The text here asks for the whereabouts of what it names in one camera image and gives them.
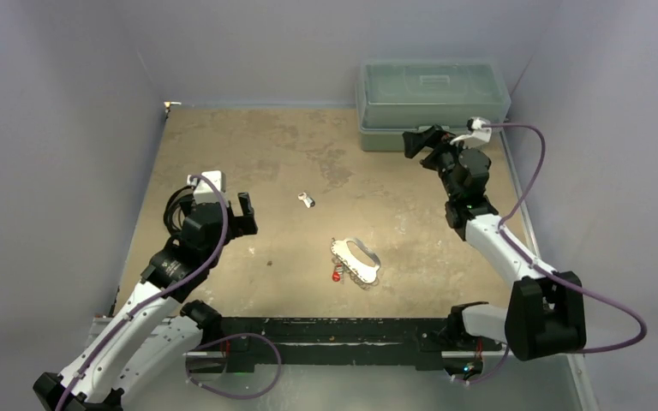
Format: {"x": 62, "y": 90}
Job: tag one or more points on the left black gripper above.
{"x": 240, "y": 225}

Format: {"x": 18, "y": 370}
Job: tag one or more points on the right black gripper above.
{"x": 436, "y": 151}

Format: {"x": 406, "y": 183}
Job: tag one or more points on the small key fob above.
{"x": 306, "y": 199}

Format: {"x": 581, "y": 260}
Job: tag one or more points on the silver foot-shaped keyring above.
{"x": 365, "y": 274}

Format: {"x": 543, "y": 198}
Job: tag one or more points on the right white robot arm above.
{"x": 545, "y": 313}

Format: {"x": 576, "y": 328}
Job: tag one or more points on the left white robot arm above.
{"x": 171, "y": 275}

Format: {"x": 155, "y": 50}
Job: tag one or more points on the green plastic storage box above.
{"x": 394, "y": 96}

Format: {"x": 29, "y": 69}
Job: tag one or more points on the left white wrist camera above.
{"x": 209, "y": 187}

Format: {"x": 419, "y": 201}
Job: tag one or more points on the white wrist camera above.
{"x": 209, "y": 187}
{"x": 479, "y": 133}

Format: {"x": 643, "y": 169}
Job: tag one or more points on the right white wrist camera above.
{"x": 479, "y": 133}

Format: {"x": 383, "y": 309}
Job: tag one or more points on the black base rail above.
{"x": 425, "y": 344}

